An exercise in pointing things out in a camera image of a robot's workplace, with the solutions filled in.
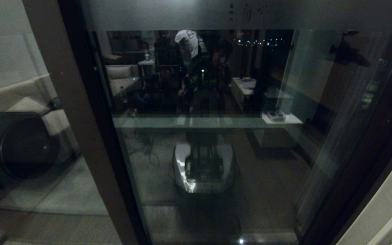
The brown framed fixed glass panel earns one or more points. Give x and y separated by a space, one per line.
80 119

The brown framed sliding glass door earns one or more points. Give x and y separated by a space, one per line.
216 17

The grey rug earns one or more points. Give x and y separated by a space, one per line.
63 190

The light grey sofa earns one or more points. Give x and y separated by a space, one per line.
29 105

